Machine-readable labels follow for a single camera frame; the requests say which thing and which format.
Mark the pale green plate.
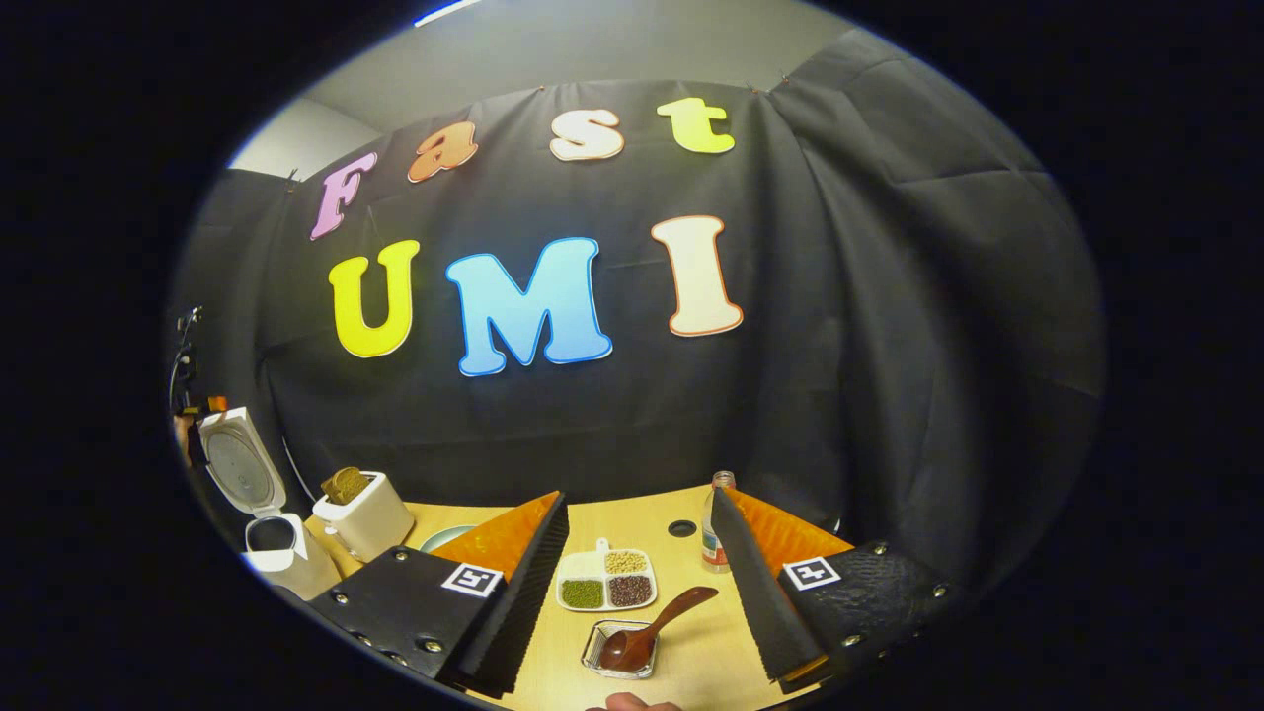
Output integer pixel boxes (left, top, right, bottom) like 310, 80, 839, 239
420, 524, 481, 555

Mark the black backdrop cloth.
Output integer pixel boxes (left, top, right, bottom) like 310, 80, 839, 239
168, 25, 1107, 593

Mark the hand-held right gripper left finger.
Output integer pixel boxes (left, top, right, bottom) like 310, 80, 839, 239
306, 490, 572, 699

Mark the white toaster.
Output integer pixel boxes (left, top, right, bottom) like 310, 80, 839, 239
312, 472, 417, 563

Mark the clear bottle with red label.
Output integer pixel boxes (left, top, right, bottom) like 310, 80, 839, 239
702, 471, 738, 575

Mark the brown wooden spoon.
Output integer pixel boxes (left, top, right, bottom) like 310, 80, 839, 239
599, 587, 720, 673

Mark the large ceiling light panel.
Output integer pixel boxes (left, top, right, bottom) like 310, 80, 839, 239
413, 0, 487, 29

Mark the clear rectangular chopstick holder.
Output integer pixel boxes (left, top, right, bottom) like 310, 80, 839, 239
581, 619, 661, 681

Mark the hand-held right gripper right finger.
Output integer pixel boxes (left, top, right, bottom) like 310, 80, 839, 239
709, 486, 967, 696

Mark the white divided dish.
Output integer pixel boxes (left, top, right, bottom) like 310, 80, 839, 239
556, 538, 659, 613

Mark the white rice cooker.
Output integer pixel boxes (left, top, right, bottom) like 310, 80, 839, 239
197, 407, 343, 601

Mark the white power cord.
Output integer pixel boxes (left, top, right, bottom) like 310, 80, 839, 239
280, 434, 311, 497

